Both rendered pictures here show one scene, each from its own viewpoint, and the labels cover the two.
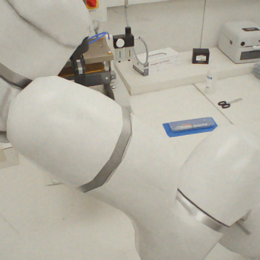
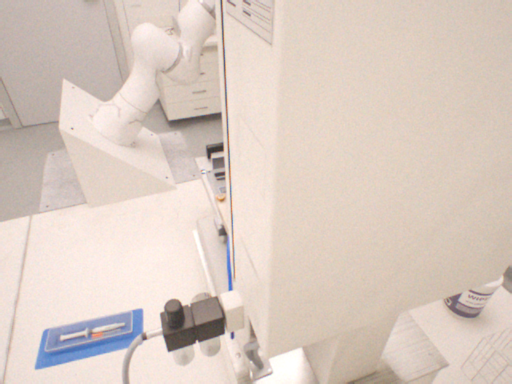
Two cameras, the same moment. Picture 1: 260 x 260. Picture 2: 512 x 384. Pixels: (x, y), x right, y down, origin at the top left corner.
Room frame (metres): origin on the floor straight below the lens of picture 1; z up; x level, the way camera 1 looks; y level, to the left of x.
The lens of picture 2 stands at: (1.50, 0.08, 1.53)
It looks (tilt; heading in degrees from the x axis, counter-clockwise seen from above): 38 degrees down; 175
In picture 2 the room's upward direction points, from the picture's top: straight up
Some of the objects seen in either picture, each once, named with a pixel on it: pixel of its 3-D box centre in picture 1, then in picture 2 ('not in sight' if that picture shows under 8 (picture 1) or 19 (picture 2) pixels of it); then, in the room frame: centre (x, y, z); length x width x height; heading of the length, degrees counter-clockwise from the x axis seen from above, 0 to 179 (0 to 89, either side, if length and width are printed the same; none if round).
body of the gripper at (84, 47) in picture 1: (76, 53); not in sight; (0.81, 0.14, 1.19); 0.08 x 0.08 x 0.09
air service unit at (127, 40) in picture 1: (123, 45); (195, 326); (1.20, 0.02, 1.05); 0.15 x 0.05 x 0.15; 104
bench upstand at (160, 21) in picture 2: not in sight; (210, 17); (-2.12, -0.01, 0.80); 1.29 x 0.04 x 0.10; 106
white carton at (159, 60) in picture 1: (156, 61); not in sight; (1.51, -0.15, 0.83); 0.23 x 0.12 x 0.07; 116
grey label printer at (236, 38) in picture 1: (244, 40); not in sight; (1.64, -0.66, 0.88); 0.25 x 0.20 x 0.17; 10
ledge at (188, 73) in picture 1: (193, 65); not in sight; (1.56, -0.37, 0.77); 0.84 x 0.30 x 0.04; 106
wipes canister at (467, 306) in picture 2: not in sight; (470, 287); (1.02, 0.64, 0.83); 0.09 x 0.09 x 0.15
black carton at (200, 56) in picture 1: (200, 56); not in sight; (1.56, -0.40, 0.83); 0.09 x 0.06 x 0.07; 83
